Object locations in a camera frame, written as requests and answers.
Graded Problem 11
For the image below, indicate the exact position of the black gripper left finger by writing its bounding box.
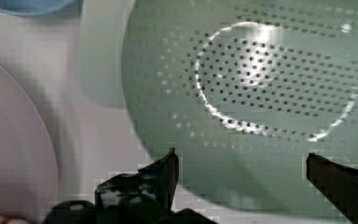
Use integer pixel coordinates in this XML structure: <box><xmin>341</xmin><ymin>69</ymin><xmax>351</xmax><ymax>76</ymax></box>
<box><xmin>43</xmin><ymin>147</ymin><xmax>217</xmax><ymax>224</ymax></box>

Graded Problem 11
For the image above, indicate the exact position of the green plastic strainer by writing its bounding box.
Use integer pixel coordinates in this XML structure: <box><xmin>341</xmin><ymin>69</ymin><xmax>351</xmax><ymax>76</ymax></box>
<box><xmin>77</xmin><ymin>0</ymin><xmax>358</xmax><ymax>218</ymax></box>

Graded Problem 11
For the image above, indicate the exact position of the blue bowl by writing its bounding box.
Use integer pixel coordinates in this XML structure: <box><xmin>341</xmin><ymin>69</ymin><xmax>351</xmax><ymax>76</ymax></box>
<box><xmin>0</xmin><ymin>0</ymin><xmax>83</xmax><ymax>17</ymax></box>

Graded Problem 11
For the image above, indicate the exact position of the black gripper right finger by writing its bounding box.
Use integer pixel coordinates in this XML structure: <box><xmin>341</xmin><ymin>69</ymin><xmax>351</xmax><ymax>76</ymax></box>
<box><xmin>306</xmin><ymin>153</ymin><xmax>358</xmax><ymax>224</ymax></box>

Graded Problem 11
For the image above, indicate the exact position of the grey round plate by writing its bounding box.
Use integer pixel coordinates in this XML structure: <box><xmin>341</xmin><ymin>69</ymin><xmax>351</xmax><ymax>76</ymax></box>
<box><xmin>0</xmin><ymin>65</ymin><xmax>58</xmax><ymax>222</ymax></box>

